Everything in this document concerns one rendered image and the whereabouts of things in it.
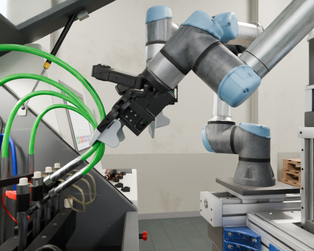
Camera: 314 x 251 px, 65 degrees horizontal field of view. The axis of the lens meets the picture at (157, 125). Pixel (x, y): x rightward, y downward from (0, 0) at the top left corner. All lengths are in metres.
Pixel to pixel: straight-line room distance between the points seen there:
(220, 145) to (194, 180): 2.66
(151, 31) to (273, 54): 0.32
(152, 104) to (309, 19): 0.37
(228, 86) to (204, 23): 0.13
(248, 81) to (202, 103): 3.21
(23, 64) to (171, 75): 0.66
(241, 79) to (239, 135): 0.56
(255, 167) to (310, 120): 0.25
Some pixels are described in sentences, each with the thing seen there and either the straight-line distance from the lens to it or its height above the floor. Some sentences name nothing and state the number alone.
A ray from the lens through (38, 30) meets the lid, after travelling 1.01.
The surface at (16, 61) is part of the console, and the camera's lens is 1.05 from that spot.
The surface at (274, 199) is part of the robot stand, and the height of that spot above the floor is 0.99.
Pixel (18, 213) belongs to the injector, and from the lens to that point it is 0.65.
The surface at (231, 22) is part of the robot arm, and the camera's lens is 0.73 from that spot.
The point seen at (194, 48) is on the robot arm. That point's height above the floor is 1.39.
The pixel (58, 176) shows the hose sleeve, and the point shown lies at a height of 1.14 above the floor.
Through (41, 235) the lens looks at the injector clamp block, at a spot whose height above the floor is 0.98.
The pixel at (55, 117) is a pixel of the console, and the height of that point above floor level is 1.28.
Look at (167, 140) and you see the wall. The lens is 3.49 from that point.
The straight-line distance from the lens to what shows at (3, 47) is 0.66.
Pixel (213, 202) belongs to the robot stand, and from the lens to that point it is 0.93.
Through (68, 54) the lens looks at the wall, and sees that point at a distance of 3.58.
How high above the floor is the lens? 1.24
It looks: 1 degrees up
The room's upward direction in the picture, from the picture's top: straight up
